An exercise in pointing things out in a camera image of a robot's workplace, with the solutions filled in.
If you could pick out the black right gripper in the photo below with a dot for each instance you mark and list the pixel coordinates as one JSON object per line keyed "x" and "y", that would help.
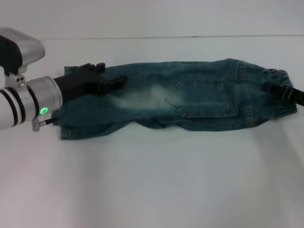
{"x": 299, "y": 97}

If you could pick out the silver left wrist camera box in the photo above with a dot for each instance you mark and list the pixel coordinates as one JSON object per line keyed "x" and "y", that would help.
{"x": 31, "y": 47}

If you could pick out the blue denim shorts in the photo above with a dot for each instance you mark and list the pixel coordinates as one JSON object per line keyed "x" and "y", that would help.
{"x": 202, "y": 78}

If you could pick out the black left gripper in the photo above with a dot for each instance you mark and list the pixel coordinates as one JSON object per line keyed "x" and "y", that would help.
{"x": 78, "y": 84}

